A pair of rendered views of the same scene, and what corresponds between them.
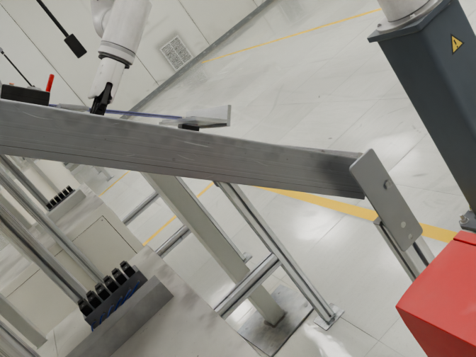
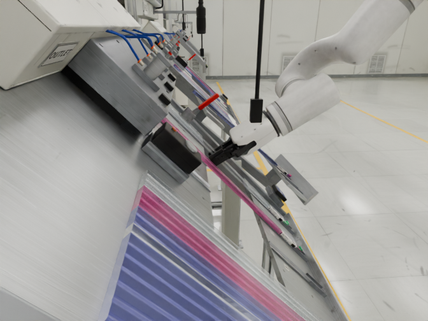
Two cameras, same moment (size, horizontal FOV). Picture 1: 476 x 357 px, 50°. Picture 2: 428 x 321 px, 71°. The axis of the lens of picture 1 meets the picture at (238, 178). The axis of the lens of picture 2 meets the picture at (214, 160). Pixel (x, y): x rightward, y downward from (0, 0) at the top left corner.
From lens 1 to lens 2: 0.56 m
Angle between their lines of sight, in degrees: 10
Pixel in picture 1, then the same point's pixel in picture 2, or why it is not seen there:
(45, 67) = (219, 20)
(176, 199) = (229, 213)
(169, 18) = (302, 44)
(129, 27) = (307, 111)
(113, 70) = (265, 135)
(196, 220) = (230, 234)
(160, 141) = not seen: outside the picture
